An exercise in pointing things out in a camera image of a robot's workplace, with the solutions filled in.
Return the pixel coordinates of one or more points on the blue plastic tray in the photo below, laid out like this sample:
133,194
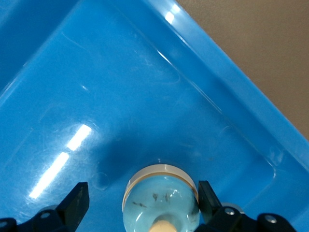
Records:
120,96

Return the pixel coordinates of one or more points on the light blue call bell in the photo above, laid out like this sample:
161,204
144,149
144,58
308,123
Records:
159,193

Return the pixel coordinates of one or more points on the brown table mat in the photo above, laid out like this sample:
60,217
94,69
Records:
265,36

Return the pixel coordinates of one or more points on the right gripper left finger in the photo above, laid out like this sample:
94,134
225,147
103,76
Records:
72,207

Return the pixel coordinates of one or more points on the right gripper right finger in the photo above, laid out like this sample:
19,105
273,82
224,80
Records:
210,207

